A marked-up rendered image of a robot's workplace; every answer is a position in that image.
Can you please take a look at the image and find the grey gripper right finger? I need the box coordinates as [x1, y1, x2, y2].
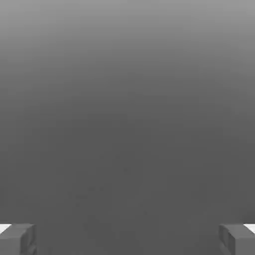
[218, 223, 255, 255]

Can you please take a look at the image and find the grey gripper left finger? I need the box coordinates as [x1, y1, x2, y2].
[0, 223, 38, 255]

